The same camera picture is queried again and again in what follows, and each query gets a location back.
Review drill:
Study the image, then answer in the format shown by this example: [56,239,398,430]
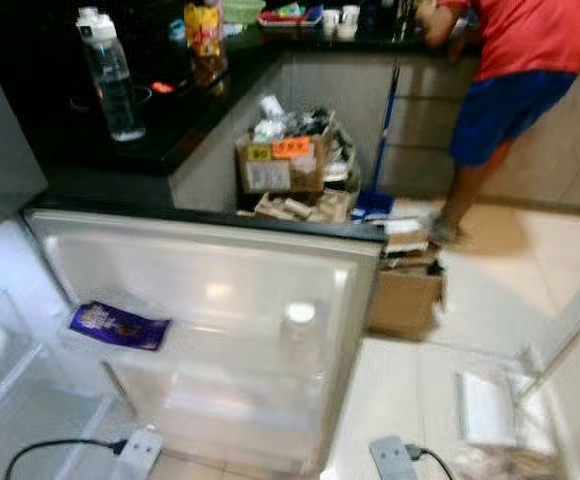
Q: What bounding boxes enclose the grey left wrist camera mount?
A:
[108,428,164,480]

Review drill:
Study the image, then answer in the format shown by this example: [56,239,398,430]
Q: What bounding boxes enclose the white cup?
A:
[320,7,342,41]
[340,5,363,39]

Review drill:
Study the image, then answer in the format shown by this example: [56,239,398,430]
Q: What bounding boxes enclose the clear plastic bag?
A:
[448,445,566,480]

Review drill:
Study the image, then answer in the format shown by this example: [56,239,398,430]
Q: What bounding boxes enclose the silver fridge freezer door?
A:
[0,28,48,241]

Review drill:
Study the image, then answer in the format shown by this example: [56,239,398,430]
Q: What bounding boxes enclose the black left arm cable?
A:
[4,437,128,480]

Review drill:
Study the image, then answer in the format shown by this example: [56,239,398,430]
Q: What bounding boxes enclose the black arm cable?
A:
[405,445,458,480]
[4,437,128,480]

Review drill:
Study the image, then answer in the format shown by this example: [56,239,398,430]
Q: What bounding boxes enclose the black kitchen countertop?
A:
[0,0,580,179]

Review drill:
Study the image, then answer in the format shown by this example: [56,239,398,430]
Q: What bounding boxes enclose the red tray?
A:
[255,3,328,29]

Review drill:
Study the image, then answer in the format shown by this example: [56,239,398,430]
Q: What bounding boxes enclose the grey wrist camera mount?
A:
[367,434,420,480]
[108,428,164,480]

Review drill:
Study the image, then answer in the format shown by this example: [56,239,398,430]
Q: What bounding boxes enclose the packaging waste pile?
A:
[250,93,358,146]

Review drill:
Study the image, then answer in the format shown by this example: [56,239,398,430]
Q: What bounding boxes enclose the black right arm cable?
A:
[405,445,458,480]

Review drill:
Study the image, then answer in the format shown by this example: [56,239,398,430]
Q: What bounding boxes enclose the person in blue shorts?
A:
[413,0,580,248]

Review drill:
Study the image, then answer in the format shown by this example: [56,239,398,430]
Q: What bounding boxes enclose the tall clear water bottle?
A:
[76,6,148,144]

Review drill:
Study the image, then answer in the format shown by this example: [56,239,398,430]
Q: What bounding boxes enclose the purple chocolate bar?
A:
[68,300,173,353]

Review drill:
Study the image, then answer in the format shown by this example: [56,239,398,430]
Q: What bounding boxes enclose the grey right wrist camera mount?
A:
[367,434,420,480]

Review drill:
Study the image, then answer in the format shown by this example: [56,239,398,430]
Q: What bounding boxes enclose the brown cardboard pulp tray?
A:
[253,190,353,225]

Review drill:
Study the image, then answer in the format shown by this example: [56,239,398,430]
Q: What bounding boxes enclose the white long-handled dustpan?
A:
[453,295,580,451]

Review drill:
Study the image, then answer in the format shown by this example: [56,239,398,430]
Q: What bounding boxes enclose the blue broom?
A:
[350,58,405,223]

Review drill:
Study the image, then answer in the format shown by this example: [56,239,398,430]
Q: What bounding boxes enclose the clear plastic bottle white cap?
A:
[276,300,325,379]

